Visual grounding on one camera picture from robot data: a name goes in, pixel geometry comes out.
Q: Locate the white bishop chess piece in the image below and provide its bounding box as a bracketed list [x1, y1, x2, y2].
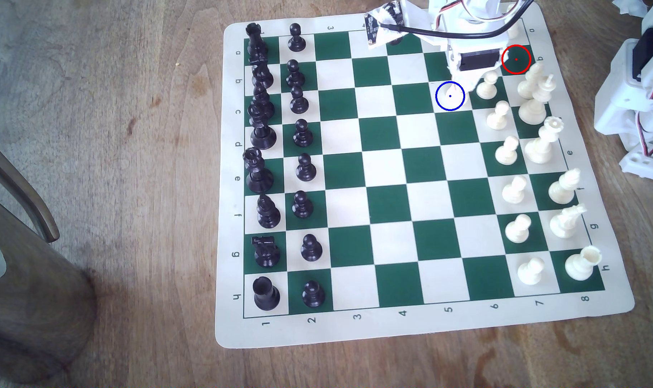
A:
[517, 63, 545, 101]
[548, 167, 583, 205]

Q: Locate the black queen chess piece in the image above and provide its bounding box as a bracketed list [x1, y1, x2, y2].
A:
[249, 105, 278, 151]

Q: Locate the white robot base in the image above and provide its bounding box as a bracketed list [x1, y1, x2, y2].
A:
[594, 3, 653, 157]

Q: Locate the black bishop chess piece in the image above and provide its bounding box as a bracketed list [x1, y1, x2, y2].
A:
[256, 194, 282, 230]
[251, 86, 277, 120]

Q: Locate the crumpled white paper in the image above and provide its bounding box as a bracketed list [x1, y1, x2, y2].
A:
[611, 0, 653, 16]

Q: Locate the white queen row d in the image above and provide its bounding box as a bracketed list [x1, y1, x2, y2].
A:
[524, 116, 566, 165]

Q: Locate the brushed metal jug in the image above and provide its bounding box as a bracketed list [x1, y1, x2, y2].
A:
[0, 132, 99, 384]

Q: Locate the black king chess piece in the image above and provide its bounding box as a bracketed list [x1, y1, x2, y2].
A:
[242, 148, 275, 194]

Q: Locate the black knight chess piece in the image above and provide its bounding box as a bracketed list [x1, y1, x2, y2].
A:
[251, 60, 275, 90]
[252, 236, 282, 269]

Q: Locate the black pawn chess piece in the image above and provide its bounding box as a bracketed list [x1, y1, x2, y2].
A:
[286, 59, 306, 89]
[296, 153, 317, 182]
[289, 86, 310, 115]
[302, 280, 327, 309]
[291, 190, 314, 220]
[288, 23, 307, 53]
[300, 233, 323, 263]
[292, 119, 314, 148]

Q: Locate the green and white chess mat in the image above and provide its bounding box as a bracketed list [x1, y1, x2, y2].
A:
[214, 3, 635, 349]

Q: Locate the white perforated base plate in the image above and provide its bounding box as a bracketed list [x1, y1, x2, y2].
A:
[620, 141, 653, 185]

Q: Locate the white pawn chess piece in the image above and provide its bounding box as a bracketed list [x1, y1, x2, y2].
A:
[486, 101, 511, 130]
[517, 257, 546, 286]
[476, 71, 499, 100]
[501, 175, 528, 205]
[494, 135, 520, 166]
[504, 214, 533, 244]

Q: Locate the small camera circuit board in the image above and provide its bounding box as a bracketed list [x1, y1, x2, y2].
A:
[363, 2, 409, 47]

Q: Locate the white rook chess piece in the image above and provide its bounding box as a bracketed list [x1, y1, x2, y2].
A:
[565, 245, 602, 282]

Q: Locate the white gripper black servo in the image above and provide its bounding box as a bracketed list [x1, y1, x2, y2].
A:
[446, 32, 516, 94]

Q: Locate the white knight chess piece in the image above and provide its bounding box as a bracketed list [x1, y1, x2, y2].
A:
[550, 204, 587, 239]

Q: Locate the black rook chess piece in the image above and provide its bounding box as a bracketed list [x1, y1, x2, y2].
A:
[245, 22, 269, 61]
[252, 276, 281, 312]

